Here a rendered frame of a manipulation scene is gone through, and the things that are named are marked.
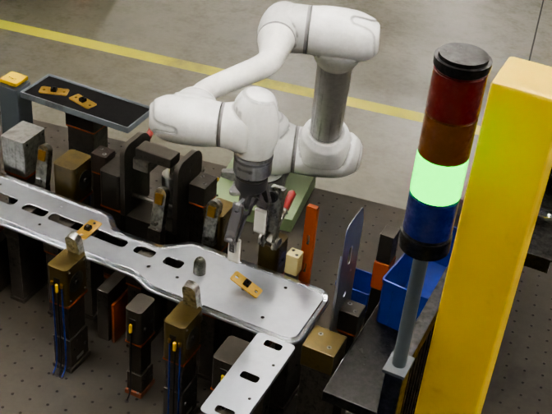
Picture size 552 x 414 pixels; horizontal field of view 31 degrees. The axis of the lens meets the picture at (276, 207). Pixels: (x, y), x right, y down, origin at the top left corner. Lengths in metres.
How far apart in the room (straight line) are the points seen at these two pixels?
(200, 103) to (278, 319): 0.57
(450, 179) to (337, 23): 1.40
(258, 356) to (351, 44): 0.87
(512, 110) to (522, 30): 5.27
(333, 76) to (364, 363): 0.88
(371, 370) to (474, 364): 0.68
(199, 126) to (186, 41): 3.77
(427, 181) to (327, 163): 1.84
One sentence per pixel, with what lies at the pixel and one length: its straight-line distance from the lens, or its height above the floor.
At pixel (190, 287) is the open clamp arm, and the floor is 1.11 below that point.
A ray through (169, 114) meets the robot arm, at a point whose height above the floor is 1.50.
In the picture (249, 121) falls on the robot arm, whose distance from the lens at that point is 2.16.
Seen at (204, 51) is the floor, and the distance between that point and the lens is 5.83.
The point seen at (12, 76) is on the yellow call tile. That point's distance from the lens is 3.07.
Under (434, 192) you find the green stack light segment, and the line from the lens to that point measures 1.30.
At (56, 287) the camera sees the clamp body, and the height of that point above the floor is 0.99.
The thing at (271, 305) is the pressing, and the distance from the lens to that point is 2.45.
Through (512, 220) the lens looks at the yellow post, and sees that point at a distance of 1.46.
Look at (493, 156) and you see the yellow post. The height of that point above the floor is 1.89.
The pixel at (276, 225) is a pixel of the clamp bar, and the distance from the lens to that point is 2.52.
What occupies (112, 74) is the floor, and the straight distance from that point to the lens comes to 5.55.
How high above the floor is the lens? 2.60
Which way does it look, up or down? 35 degrees down
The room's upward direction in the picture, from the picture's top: 6 degrees clockwise
